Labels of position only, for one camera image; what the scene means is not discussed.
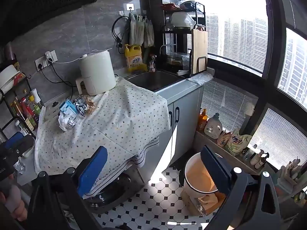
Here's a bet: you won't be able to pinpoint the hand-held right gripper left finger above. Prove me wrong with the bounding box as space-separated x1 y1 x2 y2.
26 146 108 230

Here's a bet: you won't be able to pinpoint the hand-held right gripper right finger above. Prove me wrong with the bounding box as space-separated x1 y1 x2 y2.
200 146 282 230

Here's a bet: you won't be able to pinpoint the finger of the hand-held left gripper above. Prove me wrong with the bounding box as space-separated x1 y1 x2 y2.
3 134 34 156

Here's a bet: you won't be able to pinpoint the white bucket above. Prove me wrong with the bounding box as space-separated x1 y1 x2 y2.
183 152 226 200

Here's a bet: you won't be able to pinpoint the white paper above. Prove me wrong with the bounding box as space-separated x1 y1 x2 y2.
58 113 70 132

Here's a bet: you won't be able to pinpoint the person's left hand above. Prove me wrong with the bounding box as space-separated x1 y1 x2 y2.
0 189 27 221

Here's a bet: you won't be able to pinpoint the clear plastic bottle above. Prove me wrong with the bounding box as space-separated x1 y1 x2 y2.
13 157 26 175

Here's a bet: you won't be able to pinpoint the black round appliance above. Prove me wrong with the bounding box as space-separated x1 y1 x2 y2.
83 171 133 215

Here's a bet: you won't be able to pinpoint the orange refill pouch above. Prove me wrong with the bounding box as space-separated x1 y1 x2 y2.
217 131 233 148

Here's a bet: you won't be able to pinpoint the cardboard box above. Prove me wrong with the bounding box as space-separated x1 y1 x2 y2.
181 189 227 216

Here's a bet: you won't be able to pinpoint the cluster of condiment bottles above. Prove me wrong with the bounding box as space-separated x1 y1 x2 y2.
11 89 45 132

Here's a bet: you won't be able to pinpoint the green yellow refill pouch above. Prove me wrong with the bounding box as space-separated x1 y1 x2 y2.
225 127 252 157

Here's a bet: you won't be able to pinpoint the black spice rack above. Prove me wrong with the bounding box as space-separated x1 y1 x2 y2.
0 72 45 146

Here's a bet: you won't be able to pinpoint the white laundry detergent bottle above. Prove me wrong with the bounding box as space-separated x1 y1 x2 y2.
204 113 223 139

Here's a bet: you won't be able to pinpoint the cream pump bottle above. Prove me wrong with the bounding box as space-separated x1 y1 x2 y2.
251 150 264 166
255 153 270 170

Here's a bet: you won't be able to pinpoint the amber bottle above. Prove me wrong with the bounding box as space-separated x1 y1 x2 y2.
198 108 208 132

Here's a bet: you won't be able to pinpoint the floral white tablecloth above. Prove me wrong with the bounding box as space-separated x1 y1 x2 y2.
34 76 171 198

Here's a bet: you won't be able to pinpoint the grey sink cabinet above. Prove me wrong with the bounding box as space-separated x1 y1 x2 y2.
153 77 214 170

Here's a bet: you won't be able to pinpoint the blue white carton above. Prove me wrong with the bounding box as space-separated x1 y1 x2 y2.
59 99 78 120

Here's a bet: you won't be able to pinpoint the brown paper wrapper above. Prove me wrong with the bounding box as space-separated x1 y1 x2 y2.
85 98 96 113

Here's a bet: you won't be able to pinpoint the crumpled silver foil wrapper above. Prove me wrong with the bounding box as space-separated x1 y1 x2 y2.
73 95 91 117

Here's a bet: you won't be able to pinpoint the white window blinds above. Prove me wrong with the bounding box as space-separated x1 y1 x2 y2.
249 108 307 170
201 80 259 135

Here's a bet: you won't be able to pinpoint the white bowls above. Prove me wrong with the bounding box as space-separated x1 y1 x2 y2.
0 65 22 89

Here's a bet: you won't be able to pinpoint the yellow snack packet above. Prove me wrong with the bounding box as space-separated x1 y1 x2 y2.
13 62 26 80

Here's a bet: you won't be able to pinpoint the grey brush caddy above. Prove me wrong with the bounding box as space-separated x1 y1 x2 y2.
277 157 307 194

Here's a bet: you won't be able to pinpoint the clear plastic bag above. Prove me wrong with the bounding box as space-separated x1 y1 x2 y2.
188 72 214 85

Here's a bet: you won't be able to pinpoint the white air fryer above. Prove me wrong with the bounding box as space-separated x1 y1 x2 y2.
75 49 117 96

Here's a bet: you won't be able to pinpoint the steel sink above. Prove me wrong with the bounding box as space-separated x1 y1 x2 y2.
125 71 185 92

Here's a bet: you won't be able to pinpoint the yellow detergent bottle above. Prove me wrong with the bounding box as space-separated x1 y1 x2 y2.
124 44 147 73

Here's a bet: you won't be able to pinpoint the wooden cutting board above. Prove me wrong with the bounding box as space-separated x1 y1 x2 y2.
191 27 208 73

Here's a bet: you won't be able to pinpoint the black dish rack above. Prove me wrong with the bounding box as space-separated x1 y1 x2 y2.
162 2 208 76

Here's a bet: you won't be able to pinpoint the black range hood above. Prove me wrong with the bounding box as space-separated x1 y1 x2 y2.
0 0 118 46

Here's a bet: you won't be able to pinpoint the hanging plastic bags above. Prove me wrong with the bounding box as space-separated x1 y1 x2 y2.
129 12 155 48

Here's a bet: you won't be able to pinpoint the black power cable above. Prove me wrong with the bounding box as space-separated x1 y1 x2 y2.
38 62 81 96

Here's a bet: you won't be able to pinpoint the white wall sockets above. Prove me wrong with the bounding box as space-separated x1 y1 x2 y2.
35 50 58 71

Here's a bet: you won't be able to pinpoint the white power cable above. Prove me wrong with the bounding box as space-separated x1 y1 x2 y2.
50 56 84 64

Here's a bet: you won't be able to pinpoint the hanging black cable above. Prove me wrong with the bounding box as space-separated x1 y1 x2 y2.
113 16 130 53

